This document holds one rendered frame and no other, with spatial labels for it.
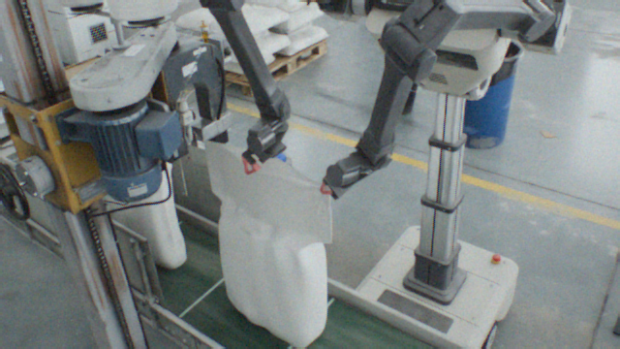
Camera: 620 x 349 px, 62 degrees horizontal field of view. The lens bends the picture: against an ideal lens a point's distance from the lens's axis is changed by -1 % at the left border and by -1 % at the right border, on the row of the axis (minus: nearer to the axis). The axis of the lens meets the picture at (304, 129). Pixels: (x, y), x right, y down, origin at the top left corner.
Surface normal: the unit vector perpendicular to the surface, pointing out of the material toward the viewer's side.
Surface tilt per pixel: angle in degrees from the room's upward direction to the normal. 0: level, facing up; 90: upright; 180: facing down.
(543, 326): 0
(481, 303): 0
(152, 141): 90
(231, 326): 0
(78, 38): 90
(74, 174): 90
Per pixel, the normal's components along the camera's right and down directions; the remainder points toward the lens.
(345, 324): -0.05, -0.87
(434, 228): -0.60, 0.41
